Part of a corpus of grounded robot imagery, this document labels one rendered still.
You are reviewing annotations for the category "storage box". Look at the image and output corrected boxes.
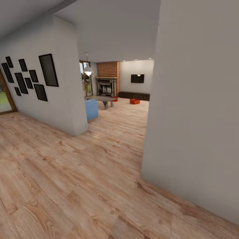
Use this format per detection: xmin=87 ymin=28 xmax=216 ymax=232
xmin=130 ymin=99 xmax=140 ymax=105

